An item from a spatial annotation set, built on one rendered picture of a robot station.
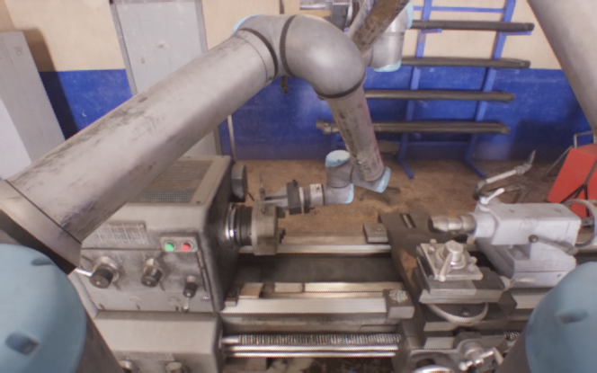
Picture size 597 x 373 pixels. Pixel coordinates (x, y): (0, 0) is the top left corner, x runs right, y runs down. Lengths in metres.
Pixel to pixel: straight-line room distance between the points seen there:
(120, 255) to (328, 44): 0.98
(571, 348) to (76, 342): 0.33
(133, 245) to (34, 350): 0.94
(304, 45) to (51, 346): 0.52
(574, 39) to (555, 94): 4.97
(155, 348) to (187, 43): 3.54
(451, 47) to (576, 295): 4.28
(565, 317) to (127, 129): 0.48
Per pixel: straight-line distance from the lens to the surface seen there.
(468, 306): 1.34
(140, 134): 0.45
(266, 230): 1.19
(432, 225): 1.42
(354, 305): 1.35
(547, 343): 0.27
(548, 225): 1.61
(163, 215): 1.09
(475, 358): 1.30
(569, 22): 0.51
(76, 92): 5.13
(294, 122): 4.24
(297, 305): 1.33
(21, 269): 0.29
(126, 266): 1.25
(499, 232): 1.50
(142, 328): 1.43
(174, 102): 0.47
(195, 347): 1.35
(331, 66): 0.58
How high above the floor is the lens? 1.89
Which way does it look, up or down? 30 degrees down
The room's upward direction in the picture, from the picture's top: straight up
